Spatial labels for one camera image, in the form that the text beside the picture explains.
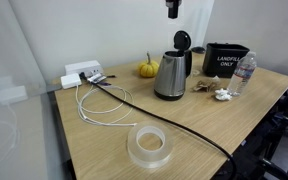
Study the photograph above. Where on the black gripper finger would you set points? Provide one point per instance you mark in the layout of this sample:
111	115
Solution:
177	8
169	8

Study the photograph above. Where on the stainless steel electric kettle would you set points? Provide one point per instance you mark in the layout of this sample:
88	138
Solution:
170	75

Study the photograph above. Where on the black round disc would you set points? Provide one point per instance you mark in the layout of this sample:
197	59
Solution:
199	49

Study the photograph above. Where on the small orange pumpkin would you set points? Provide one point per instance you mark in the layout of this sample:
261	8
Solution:
148	69

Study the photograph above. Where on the black landfill only bin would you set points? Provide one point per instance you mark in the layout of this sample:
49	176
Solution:
222	61

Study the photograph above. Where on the clear plastic water bottle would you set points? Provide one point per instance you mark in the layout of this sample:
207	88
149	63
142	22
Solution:
242	75

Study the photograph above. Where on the small silver usb hub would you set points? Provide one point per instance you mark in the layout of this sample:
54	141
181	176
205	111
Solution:
96	78

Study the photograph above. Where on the white power strip box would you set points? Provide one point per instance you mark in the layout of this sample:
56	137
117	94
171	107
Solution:
82	67

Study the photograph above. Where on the white power adapter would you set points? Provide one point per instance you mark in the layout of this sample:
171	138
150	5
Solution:
70	80

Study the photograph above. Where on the clear tape roll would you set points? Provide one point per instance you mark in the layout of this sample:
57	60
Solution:
134	151

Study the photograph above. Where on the black metal cart frame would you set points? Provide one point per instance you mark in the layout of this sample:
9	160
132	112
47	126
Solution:
284	133

